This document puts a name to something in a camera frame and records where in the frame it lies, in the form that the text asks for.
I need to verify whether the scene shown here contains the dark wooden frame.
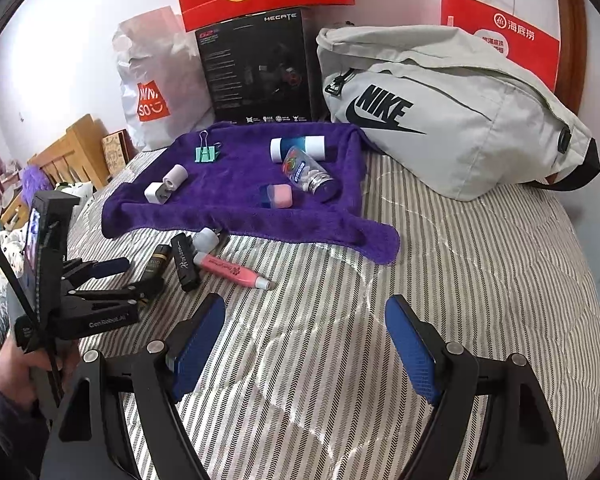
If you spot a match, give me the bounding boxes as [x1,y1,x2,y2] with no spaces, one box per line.
[552,0,588,126]

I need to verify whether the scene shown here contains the black gold lipstick tube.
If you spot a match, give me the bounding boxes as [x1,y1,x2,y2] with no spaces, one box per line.
[145,245,175,281]

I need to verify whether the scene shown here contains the clear candy bottle silver cap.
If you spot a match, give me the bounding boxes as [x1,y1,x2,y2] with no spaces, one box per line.
[281,145,333,193]

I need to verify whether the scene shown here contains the grey waist bag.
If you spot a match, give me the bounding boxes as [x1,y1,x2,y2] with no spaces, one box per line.
[315,25,600,202]

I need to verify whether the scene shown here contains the white plastic shopping bag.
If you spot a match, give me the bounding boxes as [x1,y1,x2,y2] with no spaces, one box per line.
[112,6,216,151]

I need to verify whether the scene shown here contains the pink blue small bottle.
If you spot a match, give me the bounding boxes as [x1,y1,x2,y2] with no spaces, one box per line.
[258,184,294,210]

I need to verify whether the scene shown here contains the purple towel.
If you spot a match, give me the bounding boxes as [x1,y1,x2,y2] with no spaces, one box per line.
[101,121,401,266]

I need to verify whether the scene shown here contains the small white cap bottle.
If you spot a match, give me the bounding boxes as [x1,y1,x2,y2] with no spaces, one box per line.
[196,227,226,252]

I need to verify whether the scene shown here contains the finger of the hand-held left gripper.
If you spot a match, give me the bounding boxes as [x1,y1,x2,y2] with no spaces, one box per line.
[62,257,131,281]
[75,277,166,309]

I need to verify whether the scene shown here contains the red paper bag white handles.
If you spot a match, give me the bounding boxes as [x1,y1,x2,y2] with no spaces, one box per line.
[440,0,562,93]

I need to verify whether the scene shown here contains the pink cosmetic tube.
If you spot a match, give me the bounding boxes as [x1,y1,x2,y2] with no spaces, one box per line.
[193,251,278,291]

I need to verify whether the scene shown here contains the light wooden furniture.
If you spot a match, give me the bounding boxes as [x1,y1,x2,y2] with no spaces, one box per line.
[27,114,112,191]

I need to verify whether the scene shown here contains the black product box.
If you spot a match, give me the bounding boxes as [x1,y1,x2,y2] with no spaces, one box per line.
[195,6,315,126]

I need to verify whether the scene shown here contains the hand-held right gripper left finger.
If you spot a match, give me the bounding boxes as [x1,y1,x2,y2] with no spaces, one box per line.
[40,292,227,480]

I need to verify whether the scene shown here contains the white charger plug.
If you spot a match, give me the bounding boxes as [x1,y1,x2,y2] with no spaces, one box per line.
[145,182,177,205]

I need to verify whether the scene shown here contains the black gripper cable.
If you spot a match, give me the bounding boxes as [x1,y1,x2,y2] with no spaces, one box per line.
[0,225,63,401]

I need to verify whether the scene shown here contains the green binder clip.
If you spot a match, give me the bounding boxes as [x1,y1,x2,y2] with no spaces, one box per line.
[194,130,223,163]

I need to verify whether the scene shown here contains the small white roll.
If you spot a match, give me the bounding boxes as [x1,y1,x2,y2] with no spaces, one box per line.
[162,164,190,192]

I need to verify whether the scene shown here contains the purple fluffy toy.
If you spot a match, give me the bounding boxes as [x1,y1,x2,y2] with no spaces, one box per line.
[20,166,56,196]

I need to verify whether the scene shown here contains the blue and white cylinder bottle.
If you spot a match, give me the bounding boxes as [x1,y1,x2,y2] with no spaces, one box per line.
[270,135,327,163]

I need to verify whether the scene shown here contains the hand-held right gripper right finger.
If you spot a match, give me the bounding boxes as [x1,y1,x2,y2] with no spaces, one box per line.
[385,294,568,480]

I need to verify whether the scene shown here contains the person's left hand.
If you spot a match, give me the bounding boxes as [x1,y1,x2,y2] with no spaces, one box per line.
[0,341,78,402]

